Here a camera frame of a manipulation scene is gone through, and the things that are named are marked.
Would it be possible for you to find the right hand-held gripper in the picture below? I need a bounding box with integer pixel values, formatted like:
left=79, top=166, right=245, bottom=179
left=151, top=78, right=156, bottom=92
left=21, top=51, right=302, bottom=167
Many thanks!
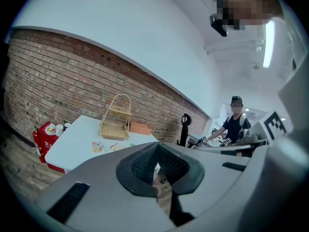
left=236, top=109, right=294, bottom=146

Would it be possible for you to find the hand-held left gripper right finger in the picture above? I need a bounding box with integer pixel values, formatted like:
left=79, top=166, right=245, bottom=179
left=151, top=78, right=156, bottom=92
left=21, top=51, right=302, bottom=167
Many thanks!
left=158, top=141, right=270, bottom=227

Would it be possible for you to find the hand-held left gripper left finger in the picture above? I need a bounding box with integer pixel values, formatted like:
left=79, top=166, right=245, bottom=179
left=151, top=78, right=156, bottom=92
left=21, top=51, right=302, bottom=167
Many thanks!
left=35, top=141, right=181, bottom=232

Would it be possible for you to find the white orange snack packet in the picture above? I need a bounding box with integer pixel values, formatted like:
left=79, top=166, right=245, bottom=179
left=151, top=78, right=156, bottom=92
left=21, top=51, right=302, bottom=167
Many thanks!
left=91, top=141, right=105, bottom=153

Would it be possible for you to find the beige snack packet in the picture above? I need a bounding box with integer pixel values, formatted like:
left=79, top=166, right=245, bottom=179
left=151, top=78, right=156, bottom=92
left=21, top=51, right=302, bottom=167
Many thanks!
left=110, top=142, right=126, bottom=152

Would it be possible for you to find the two-tier wicker basket stand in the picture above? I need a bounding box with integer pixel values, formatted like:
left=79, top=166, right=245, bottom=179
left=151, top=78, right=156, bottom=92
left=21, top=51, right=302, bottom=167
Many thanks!
left=97, top=93, right=133, bottom=140

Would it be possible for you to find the black chair with round headrest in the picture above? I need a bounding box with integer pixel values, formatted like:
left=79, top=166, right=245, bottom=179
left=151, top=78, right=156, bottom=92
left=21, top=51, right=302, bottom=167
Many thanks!
left=177, top=113, right=193, bottom=148

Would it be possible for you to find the red box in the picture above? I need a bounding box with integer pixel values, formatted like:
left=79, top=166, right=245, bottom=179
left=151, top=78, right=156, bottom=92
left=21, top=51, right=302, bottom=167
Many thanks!
left=37, top=121, right=66, bottom=174

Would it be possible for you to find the orange cardboard box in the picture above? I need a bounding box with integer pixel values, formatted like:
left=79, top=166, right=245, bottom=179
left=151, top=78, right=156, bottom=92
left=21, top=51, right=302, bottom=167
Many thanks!
left=128, top=120, right=153, bottom=136

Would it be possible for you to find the ceiling light tube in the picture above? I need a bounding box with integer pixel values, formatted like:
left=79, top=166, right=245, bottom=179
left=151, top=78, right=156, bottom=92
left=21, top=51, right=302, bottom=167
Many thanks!
left=262, top=20, right=276, bottom=69

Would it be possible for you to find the red fire extinguisher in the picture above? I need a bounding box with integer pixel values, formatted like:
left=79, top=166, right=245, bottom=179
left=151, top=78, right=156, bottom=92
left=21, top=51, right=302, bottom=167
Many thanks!
left=32, top=127, right=46, bottom=164

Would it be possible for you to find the person's face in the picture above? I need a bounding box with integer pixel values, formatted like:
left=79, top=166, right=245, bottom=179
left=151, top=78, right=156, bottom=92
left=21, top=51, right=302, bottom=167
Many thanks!
left=214, top=0, right=285, bottom=31

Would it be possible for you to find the black head camera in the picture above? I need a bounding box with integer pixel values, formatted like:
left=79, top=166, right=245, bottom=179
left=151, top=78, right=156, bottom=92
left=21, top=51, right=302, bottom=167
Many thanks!
left=209, top=13, right=229, bottom=38

